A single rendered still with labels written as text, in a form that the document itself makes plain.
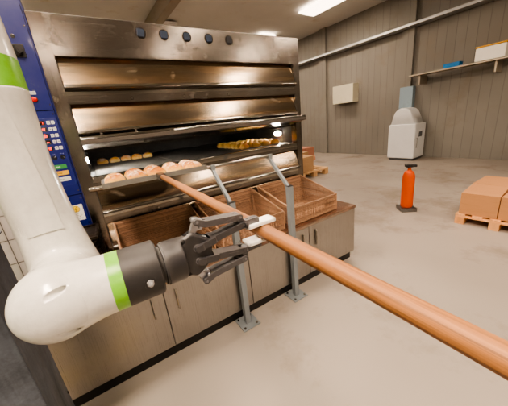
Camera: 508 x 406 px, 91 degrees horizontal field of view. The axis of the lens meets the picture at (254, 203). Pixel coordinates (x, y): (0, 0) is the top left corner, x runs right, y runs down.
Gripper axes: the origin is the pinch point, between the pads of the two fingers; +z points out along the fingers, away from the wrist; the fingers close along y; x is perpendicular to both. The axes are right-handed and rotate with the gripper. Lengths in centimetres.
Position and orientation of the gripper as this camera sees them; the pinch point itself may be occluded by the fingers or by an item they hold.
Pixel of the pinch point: (259, 229)
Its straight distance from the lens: 52.9
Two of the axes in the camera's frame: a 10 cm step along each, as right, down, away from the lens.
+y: 1.0, 9.5, 3.0
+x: 5.3, 2.1, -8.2
